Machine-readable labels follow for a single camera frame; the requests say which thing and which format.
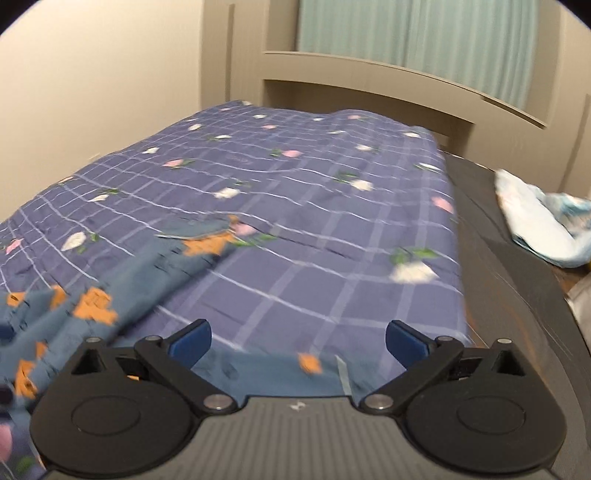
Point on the blue checked floral blanket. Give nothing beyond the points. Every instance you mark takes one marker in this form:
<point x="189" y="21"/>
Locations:
<point x="323" y="230"/>

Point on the dark grey quilted mattress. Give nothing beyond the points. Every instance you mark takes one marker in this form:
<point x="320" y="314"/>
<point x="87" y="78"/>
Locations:
<point x="498" y="277"/>

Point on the white shopping bag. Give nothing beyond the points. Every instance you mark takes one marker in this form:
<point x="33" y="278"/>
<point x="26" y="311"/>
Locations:
<point x="581" y="295"/>

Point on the beige built-in cabinet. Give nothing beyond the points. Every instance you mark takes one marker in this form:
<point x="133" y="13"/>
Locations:
<point x="369" y="83"/>

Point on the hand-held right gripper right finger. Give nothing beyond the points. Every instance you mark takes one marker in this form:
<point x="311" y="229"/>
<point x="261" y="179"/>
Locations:
<point x="402" y="344"/>

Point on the blue pants with orange print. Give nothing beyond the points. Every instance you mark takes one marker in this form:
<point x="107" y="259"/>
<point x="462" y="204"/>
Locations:
<point x="147" y="277"/>

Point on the light blue crumpled cloth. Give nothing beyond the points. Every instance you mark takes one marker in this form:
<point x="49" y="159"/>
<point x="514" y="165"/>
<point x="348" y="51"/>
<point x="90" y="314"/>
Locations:
<point x="531" y="221"/>

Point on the pale green curtain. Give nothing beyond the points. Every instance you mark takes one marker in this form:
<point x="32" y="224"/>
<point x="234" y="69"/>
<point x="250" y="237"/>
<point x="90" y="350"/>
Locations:
<point x="392" y="37"/>

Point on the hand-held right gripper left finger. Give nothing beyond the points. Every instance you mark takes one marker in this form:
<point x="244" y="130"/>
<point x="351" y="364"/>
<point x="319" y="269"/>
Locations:
<point x="191" y="344"/>

